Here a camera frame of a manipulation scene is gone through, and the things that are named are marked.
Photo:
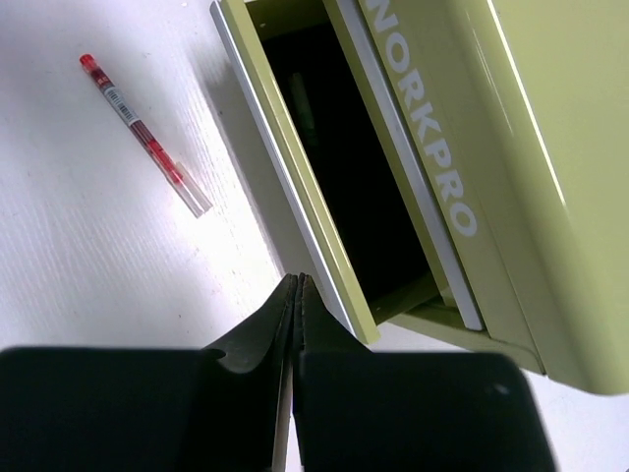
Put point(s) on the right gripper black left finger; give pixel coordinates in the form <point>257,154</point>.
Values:
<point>223,407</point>

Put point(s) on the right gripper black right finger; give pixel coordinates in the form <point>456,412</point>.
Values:
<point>359,410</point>

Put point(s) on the red refill pen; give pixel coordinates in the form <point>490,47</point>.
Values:
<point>175,173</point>

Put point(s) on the green metal drawer toolbox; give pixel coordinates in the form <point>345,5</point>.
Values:
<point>471,179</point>

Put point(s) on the green refill pen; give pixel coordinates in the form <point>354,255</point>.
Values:
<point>303,109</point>

